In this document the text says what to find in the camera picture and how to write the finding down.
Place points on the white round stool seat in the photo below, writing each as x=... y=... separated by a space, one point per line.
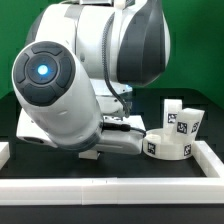
x=157 y=144

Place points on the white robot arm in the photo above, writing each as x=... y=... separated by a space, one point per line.
x=78 y=59

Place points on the white right fence wall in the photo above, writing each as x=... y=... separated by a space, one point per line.
x=208 y=161

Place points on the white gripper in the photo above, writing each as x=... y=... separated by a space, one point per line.
x=112 y=141

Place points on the white left fence wall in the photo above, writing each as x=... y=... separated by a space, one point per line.
x=4 y=153

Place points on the white marker sheet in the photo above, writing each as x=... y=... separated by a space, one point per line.
x=136 y=123

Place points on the white front fence wall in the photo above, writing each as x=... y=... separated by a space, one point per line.
x=112 y=191

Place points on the white fence wall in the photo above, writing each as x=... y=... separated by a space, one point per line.
x=4 y=153
x=112 y=191
x=208 y=161

